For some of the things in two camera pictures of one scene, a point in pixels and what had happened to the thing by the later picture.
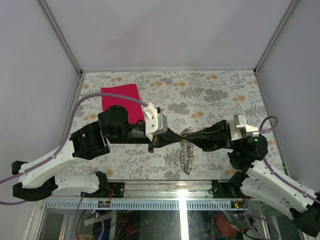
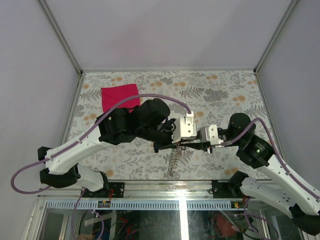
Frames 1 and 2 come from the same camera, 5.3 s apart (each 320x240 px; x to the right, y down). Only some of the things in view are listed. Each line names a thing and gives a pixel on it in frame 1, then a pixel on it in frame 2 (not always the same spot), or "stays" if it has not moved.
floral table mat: (190, 101) stays
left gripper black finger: (168, 137) → (167, 146)
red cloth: (134, 109) stays
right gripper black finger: (220, 131) → (196, 145)
